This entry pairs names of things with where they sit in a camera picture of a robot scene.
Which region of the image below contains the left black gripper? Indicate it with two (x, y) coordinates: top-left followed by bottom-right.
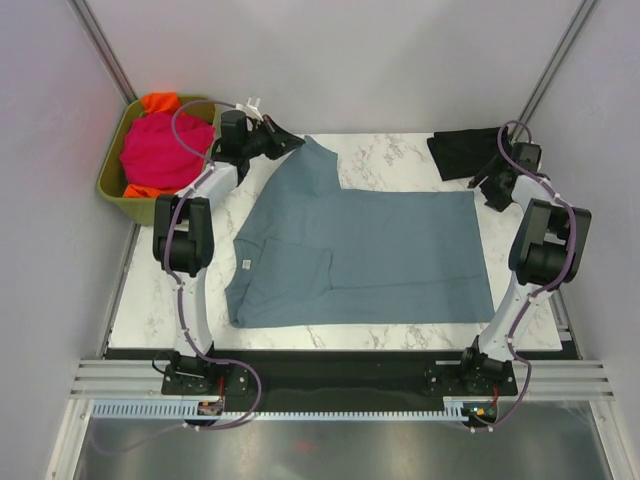
(242, 115), (305, 161)

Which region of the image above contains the blue-grey t-shirt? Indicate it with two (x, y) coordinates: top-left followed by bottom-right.
(225, 139), (494, 328)

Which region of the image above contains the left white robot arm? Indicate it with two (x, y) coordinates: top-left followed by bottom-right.
(152, 110), (305, 396)

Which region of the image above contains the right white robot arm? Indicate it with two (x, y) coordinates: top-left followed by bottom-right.
(457, 160), (592, 395)

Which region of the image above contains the folded black t-shirt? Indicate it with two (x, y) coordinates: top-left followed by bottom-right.
(427, 127), (511, 181)

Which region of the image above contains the magenta t-shirt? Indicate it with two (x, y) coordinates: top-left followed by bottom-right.
(120, 112), (215, 198)

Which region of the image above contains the orange t-shirt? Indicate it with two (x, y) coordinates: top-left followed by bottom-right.
(120, 93), (201, 198)

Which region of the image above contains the olive green plastic bin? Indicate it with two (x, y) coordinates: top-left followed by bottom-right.
(97, 93), (217, 225)

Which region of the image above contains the right aluminium frame post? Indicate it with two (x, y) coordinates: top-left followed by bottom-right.
(517, 0), (601, 126)

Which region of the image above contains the aluminium frame post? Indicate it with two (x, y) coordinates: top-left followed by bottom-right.
(68, 0), (138, 103)
(517, 0), (601, 126)

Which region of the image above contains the left aluminium frame post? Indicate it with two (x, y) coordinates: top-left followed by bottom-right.
(68, 0), (138, 103)

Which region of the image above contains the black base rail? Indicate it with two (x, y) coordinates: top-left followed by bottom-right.
(107, 349), (574, 412)

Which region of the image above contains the white slotted cable duct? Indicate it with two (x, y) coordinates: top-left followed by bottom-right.
(92, 394), (512, 432)

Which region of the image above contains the aluminium extrusion rail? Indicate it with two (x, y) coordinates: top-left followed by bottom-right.
(70, 359), (614, 401)

